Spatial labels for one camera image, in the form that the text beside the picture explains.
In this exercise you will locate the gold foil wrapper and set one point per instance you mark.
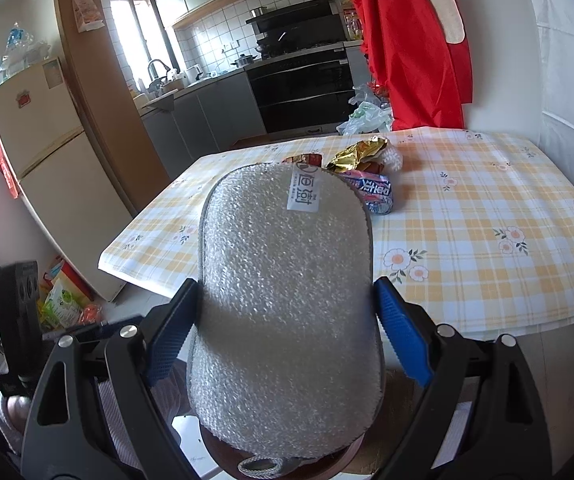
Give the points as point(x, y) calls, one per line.
point(354, 152)

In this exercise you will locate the brown plastic bin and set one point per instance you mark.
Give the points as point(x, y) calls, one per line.
point(217, 455)

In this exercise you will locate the red fridge magnet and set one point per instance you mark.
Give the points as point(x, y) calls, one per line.
point(24, 99)

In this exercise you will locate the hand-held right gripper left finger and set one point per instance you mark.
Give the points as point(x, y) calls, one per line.
point(169, 340)

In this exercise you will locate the red carton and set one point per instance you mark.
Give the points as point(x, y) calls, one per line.
point(74, 277)

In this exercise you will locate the grey base cabinets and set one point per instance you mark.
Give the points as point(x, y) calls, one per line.
point(202, 120)

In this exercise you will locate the red hanging decoration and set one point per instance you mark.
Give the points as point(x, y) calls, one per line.
point(2, 155)

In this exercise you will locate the pink snack packet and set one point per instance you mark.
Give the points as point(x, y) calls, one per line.
point(369, 192)

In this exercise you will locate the clear plastic bags bundle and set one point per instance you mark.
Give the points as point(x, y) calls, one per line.
point(17, 52)

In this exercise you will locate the paper note on fridge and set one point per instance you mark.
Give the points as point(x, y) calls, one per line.
point(53, 72)

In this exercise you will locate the wooden door frame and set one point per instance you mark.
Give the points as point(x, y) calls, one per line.
point(102, 110)

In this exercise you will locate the kitchen window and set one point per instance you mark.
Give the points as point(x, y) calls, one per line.
point(142, 40)

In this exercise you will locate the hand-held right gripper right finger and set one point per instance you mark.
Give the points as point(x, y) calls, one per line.
point(402, 332)

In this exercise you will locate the clear crumpled plastic bag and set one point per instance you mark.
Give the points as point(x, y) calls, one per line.
point(364, 94)

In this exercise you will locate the white wall socket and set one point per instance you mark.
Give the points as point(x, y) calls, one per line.
point(231, 47)

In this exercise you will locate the curved steel faucet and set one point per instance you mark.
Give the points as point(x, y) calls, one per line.
point(156, 67)

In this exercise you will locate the cartoon paper hanger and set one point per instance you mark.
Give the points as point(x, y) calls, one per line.
point(87, 12)

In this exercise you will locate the steel pot with lid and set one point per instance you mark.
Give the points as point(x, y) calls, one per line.
point(243, 60)

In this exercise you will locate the cream refrigerator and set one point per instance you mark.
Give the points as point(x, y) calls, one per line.
point(57, 170)

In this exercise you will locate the black range hood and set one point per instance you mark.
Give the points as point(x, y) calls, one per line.
point(297, 25)

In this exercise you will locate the white electric kettle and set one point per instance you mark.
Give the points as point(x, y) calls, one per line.
point(193, 72)

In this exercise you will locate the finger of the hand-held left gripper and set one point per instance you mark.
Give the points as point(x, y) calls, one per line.
point(92, 329)

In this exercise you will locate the brown snack wrapper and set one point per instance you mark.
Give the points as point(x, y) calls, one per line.
point(304, 160)

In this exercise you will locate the green snack packet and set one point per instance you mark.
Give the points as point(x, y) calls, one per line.
point(62, 305)

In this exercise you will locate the plaid floral tablecloth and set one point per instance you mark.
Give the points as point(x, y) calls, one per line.
point(467, 220)

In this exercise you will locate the steel pot on hood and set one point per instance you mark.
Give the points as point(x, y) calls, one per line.
point(258, 12)

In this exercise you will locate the row of condiment bottles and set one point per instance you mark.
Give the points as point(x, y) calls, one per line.
point(353, 25)

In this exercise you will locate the green-print plastic bag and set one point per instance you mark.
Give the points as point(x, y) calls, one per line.
point(367, 119)

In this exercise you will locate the white foam net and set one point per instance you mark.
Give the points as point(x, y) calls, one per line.
point(393, 157)

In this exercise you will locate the black integrated stove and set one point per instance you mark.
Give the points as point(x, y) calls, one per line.
point(302, 92)

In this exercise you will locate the silver scouring sponge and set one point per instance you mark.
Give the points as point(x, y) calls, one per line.
point(287, 310)

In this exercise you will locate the red apron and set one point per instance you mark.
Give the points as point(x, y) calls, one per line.
point(407, 50)

